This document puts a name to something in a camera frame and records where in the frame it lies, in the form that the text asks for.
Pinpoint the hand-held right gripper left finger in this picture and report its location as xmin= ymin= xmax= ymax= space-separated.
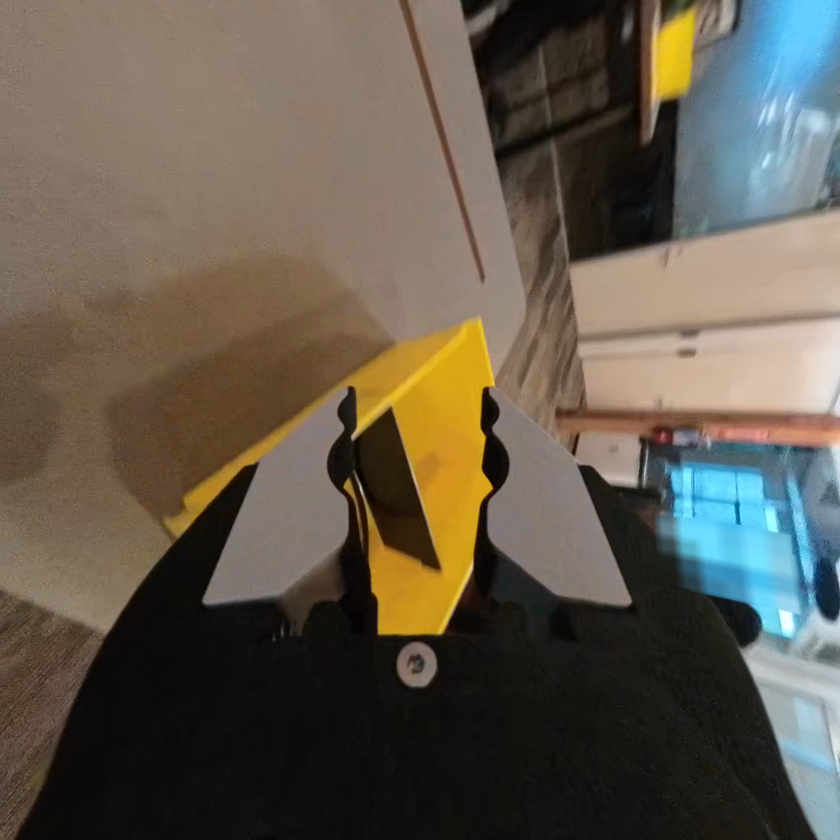
xmin=202 ymin=386 xmax=361 ymax=608

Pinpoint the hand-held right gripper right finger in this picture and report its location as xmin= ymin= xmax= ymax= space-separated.
xmin=481 ymin=386 xmax=634 ymax=608

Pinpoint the large yellow plastic bin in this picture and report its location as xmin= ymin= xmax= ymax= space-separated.
xmin=163 ymin=317 xmax=497 ymax=637

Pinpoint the white recycling bin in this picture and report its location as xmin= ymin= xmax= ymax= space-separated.
xmin=577 ymin=433 xmax=641 ymax=487

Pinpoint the black bin divider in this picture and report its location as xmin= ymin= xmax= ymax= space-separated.
xmin=354 ymin=407 xmax=442 ymax=571

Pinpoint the large paned window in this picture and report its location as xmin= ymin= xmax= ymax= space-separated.
xmin=643 ymin=443 xmax=828 ymax=644

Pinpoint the white door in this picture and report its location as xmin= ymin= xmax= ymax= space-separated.
xmin=577 ymin=315 xmax=840 ymax=417
xmin=570 ymin=210 xmax=840 ymax=339

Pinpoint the glass partition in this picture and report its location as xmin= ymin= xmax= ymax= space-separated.
xmin=472 ymin=0 xmax=840 ymax=257

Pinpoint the small yellow bin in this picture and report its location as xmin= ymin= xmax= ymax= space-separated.
xmin=656 ymin=7 xmax=698 ymax=101

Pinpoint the wooden post with red stickers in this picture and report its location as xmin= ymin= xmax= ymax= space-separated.
xmin=558 ymin=407 xmax=840 ymax=447

